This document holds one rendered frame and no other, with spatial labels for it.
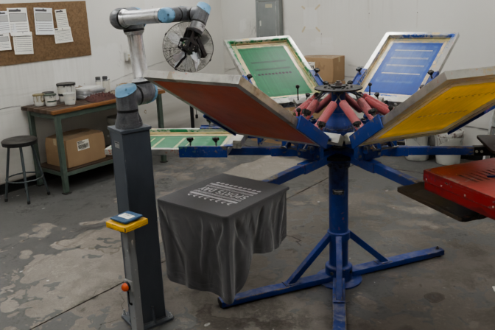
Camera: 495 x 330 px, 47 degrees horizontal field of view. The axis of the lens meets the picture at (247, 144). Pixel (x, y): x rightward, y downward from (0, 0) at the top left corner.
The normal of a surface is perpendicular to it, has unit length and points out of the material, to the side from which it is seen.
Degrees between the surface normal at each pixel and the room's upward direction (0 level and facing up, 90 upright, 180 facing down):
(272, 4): 90
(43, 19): 88
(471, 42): 90
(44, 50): 90
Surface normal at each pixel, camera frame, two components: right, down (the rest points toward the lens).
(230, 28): -0.62, 0.22
